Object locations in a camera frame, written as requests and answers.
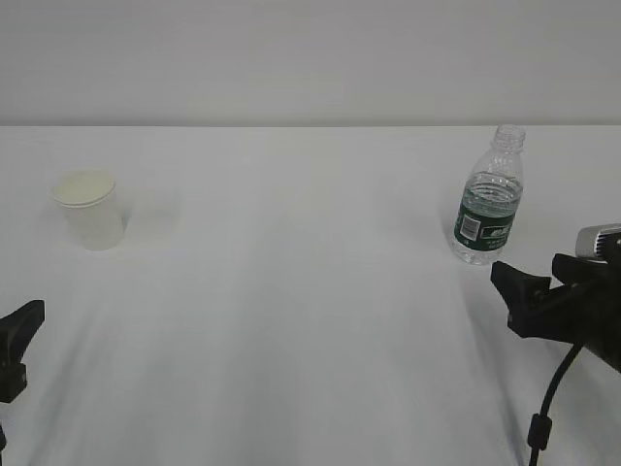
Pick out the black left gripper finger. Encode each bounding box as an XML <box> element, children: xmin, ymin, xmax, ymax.
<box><xmin>1</xmin><ymin>299</ymin><xmax>45</xmax><ymax>403</ymax></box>

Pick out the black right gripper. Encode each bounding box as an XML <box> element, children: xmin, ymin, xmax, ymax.
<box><xmin>490</xmin><ymin>253</ymin><xmax>620</xmax><ymax>373</ymax></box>

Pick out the clear green-label water bottle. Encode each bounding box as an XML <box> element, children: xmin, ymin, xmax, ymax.
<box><xmin>451</xmin><ymin>124</ymin><xmax>526</xmax><ymax>265</ymax></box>

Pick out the white paper cup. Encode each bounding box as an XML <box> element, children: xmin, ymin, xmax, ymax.
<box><xmin>50</xmin><ymin>170</ymin><xmax>124</xmax><ymax>250</ymax></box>

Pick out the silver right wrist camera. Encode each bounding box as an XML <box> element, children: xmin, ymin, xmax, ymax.
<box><xmin>574</xmin><ymin>223</ymin><xmax>621</xmax><ymax>262</ymax></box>

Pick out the black right camera cable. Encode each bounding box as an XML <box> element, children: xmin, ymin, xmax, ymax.
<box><xmin>526</xmin><ymin>339</ymin><xmax>583</xmax><ymax>466</ymax></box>

